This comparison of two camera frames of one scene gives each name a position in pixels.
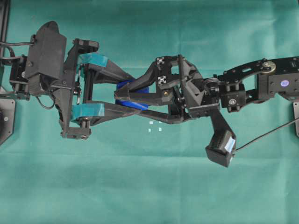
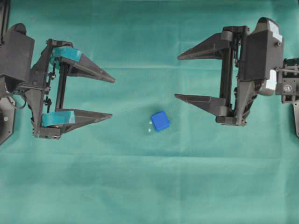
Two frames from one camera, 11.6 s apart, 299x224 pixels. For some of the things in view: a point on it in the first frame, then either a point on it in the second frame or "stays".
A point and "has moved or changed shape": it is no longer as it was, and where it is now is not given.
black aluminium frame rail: x=4 y=7 stays
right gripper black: x=197 y=95 → x=238 y=93
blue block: x=131 y=104 has moved or changed shape
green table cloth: x=146 y=171 stays
